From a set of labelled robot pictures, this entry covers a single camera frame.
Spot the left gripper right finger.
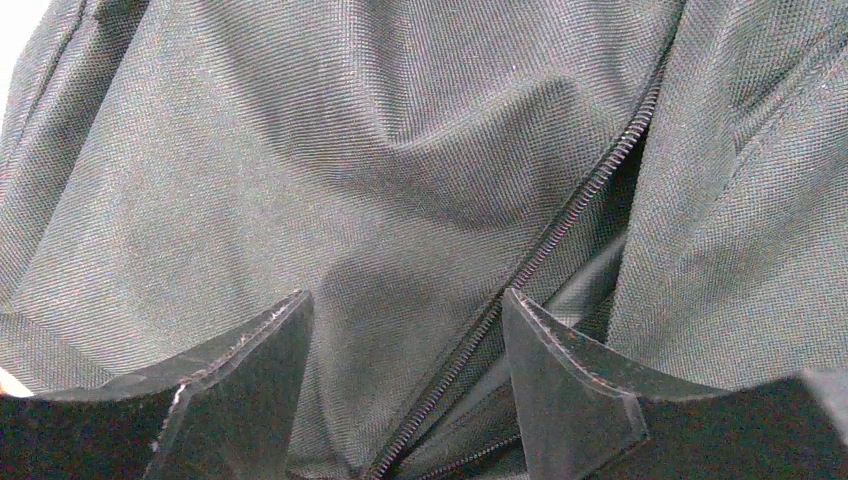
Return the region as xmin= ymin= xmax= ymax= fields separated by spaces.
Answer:
xmin=502 ymin=291 xmax=847 ymax=479

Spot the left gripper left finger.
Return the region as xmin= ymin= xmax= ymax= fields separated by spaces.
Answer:
xmin=1 ymin=291 xmax=314 ymax=479

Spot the black backpack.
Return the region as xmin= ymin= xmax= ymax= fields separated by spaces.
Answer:
xmin=1 ymin=1 xmax=847 ymax=479

